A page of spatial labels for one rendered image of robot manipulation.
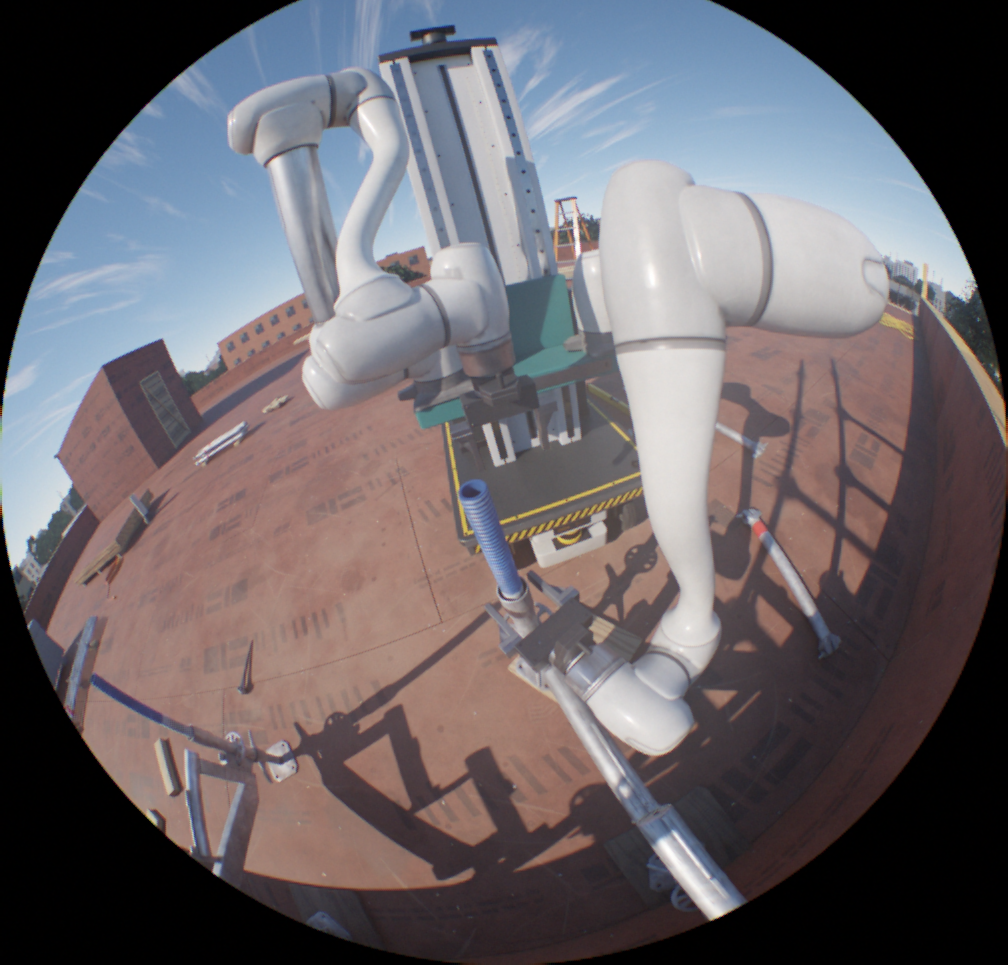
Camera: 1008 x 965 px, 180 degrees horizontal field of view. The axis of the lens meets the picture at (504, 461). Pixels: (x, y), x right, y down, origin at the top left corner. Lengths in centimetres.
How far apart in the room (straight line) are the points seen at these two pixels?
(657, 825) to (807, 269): 55
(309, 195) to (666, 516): 72
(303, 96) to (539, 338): 86
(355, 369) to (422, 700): 100
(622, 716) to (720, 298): 48
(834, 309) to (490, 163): 91
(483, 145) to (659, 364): 91
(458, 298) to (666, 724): 63
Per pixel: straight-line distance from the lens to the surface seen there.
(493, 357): 49
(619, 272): 27
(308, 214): 67
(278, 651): 164
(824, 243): 32
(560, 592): 59
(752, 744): 115
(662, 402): 25
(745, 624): 121
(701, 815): 109
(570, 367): 84
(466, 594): 124
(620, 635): 107
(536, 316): 94
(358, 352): 40
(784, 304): 30
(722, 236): 27
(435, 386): 78
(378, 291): 43
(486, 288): 47
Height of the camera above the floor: 103
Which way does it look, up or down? 37 degrees down
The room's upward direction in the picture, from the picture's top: 16 degrees counter-clockwise
